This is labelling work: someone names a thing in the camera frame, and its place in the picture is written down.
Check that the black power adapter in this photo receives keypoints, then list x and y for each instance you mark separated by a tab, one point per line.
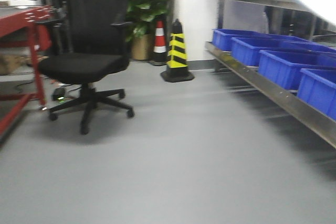
58	94

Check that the blue plastic bin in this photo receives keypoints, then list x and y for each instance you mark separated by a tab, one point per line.
246	50
222	38
317	88
284	67

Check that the stainless steel shelf rack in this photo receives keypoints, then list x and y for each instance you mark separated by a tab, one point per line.
307	115

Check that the orange white traffic cone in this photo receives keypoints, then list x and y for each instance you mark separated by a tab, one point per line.
159	56

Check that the green potted plant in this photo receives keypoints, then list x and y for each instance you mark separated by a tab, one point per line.
143	15

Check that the black yellow traffic cone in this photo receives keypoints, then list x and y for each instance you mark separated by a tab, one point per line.
176	65

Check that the black office chair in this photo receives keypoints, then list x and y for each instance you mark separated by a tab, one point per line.
98	32

